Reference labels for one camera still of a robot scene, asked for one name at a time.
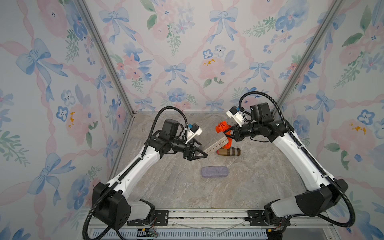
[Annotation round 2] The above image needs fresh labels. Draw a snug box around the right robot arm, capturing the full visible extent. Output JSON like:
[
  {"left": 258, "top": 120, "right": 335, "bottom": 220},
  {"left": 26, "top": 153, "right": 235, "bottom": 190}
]
[{"left": 227, "top": 103, "right": 348, "bottom": 226}]

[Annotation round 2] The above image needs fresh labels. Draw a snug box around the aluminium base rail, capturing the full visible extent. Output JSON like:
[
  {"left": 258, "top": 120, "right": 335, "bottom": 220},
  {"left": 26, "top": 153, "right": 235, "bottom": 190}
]
[{"left": 103, "top": 209, "right": 341, "bottom": 240}]

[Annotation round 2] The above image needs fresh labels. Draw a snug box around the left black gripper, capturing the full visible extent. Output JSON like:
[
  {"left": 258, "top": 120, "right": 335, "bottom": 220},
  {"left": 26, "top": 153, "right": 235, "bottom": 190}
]
[{"left": 170, "top": 138, "right": 208, "bottom": 161}]

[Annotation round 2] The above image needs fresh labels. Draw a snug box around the left black corrugated cable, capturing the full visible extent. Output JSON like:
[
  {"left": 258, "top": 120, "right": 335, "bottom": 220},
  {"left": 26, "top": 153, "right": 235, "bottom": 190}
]
[{"left": 82, "top": 106, "right": 189, "bottom": 240}]

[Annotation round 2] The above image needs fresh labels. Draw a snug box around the right black corrugated cable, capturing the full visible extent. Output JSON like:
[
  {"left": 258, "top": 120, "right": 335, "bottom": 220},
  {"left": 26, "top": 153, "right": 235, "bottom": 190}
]
[{"left": 238, "top": 91, "right": 356, "bottom": 228}]

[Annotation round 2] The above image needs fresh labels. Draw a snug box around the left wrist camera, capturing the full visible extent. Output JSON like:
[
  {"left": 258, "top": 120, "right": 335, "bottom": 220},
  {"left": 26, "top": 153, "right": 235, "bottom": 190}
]
[{"left": 186, "top": 123, "right": 203, "bottom": 144}]

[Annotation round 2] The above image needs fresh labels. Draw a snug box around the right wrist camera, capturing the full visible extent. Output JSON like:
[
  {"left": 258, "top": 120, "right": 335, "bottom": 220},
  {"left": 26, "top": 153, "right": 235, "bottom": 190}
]
[{"left": 226, "top": 106, "right": 248, "bottom": 127}]

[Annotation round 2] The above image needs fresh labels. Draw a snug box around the plaid eyeglass case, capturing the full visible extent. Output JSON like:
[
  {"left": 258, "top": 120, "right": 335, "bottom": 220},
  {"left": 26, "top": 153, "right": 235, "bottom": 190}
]
[{"left": 216, "top": 147, "right": 242, "bottom": 157}]

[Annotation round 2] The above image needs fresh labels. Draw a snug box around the orange cleaning cloth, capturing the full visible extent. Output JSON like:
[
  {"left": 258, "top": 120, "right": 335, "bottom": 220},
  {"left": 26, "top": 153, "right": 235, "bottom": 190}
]
[{"left": 215, "top": 121, "right": 232, "bottom": 149}]

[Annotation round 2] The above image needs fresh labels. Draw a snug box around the black corrugated cable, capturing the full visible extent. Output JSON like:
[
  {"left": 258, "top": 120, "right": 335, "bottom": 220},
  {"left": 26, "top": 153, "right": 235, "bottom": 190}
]
[
  {"left": 238, "top": 91, "right": 356, "bottom": 228},
  {"left": 82, "top": 106, "right": 189, "bottom": 240}
]

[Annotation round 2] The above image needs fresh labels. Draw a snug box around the left corner aluminium post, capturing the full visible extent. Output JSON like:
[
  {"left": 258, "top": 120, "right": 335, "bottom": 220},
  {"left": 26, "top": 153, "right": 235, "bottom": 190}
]
[{"left": 74, "top": 0, "right": 134, "bottom": 117}]

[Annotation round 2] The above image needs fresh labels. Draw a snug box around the grey eyeglass case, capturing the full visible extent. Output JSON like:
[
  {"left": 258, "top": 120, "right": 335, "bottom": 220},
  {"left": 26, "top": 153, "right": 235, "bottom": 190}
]
[{"left": 201, "top": 136, "right": 229, "bottom": 154}]

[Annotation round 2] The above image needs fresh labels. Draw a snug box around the purple fabric eyeglass case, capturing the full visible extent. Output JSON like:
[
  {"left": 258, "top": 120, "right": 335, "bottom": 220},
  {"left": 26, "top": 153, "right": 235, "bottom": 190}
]
[{"left": 201, "top": 166, "right": 229, "bottom": 178}]

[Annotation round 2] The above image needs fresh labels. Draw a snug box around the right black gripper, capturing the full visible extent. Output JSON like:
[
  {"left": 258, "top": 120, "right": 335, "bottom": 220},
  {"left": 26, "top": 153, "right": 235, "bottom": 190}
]
[{"left": 222, "top": 121, "right": 262, "bottom": 141}]

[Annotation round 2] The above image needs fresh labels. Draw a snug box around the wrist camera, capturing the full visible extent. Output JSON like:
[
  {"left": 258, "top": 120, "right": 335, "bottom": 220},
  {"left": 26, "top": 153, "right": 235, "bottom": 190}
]
[
  {"left": 226, "top": 106, "right": 248, "bottom": 127},
  {"left": 186, "top": 123, "right": 203, "bottom": 144}
]

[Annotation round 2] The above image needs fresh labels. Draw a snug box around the right corner aluminium post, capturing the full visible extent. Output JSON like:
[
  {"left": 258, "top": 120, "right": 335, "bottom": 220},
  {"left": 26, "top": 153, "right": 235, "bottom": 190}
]
[{"left": 277, "top": 0, "right": 344, "bottom": 110}]

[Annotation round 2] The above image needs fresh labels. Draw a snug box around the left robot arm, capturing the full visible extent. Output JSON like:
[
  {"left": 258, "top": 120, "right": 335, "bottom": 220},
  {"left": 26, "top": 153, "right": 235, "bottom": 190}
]
[{"left": 92, "top": 119, "right": 208, "bottom": 230}]

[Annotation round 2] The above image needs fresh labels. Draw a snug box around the corner aluminium post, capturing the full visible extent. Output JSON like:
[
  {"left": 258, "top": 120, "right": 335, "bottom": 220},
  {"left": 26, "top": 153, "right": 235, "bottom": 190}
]
[
  {"left": 74, "top": 0, "right": 134, "bottom": 117},
  {"left": 277, "top": 0, "right": 344, "bottom": 110}
]

